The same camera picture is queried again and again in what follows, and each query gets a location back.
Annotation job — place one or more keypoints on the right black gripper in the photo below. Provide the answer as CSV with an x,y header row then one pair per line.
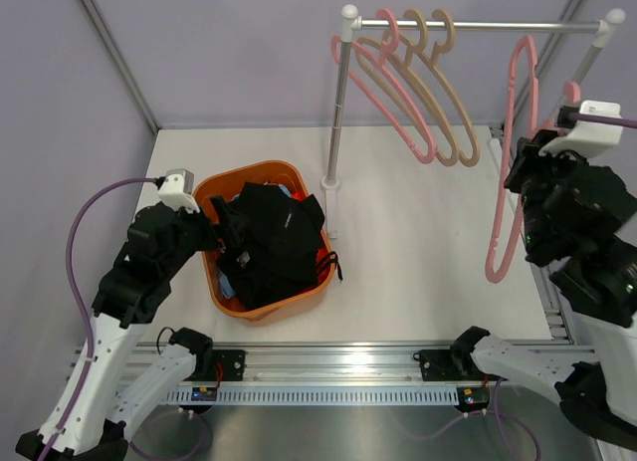
x,y
529,156

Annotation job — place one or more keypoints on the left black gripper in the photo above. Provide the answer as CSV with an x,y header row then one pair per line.
x,y
228,233

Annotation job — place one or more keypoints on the black shorts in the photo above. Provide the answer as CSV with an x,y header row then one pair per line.
x,y
283,252

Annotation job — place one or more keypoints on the light blue shorts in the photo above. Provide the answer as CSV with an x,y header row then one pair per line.
x,y
225,285

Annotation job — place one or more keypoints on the pink hanger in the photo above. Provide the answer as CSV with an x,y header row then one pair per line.
x,y
342,45
512,157

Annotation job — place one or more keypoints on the beige hanger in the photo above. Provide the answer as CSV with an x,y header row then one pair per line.
x,y
371,45
423,92

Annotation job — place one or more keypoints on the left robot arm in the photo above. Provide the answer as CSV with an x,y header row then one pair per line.
x,y
93,422

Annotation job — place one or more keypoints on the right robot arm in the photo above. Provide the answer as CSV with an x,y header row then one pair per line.
x,y
597,397

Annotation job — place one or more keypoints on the metal clothes rack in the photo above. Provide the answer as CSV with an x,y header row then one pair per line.
x,y
602,30

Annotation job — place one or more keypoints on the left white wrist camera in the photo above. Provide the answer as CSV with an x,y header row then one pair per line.
x,y
175,190

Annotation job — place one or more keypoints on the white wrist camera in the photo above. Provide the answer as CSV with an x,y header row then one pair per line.
x,y
175,190
588,138

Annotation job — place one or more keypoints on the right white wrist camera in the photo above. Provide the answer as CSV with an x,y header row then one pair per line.
x,y
588,138

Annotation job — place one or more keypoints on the aluminium mounting rail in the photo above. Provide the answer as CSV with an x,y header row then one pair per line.
x,y
312,364

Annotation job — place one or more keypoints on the white slotted cable duct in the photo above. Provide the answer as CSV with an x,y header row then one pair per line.
x,y
235,395

